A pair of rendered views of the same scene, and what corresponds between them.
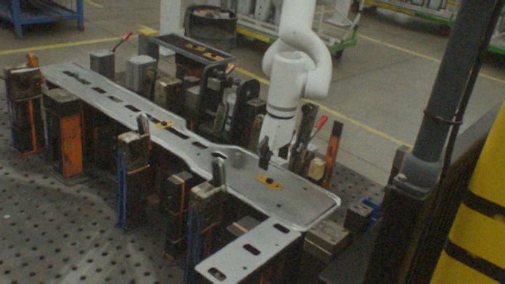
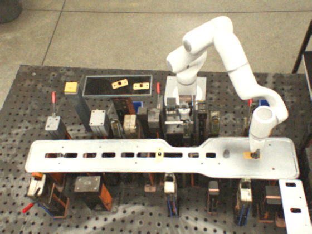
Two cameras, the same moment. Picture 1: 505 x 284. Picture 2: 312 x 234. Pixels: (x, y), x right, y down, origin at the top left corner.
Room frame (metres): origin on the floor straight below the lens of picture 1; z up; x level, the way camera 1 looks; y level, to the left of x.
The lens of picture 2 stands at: (0.71, 0.63, 2.66)
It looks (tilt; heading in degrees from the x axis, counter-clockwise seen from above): 57 degrees down; 336
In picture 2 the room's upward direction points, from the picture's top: 11 degrees counter-clockwise
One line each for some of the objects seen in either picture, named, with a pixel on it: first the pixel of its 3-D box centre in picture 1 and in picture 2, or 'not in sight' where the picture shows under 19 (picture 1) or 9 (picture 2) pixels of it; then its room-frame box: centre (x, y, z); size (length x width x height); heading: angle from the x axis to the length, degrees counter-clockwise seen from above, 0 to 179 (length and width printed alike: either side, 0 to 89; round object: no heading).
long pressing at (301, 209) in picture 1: (158, 125); (155, 156); (1.49, 0.32, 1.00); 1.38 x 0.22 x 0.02; 53
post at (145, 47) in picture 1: (147, 82); (83, 110); (2.04, 0.49, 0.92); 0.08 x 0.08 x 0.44; 53
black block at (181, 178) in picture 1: (177, 218); (213, 198); (1.18, 0.18, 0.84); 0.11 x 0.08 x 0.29; 143
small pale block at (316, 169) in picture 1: (307, 211); not in sight; (1.26, -0.21, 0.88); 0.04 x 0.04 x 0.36; 53
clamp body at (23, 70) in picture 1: (26, 110); (49, 197); (1.68, 0.88, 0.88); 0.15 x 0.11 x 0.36; 143
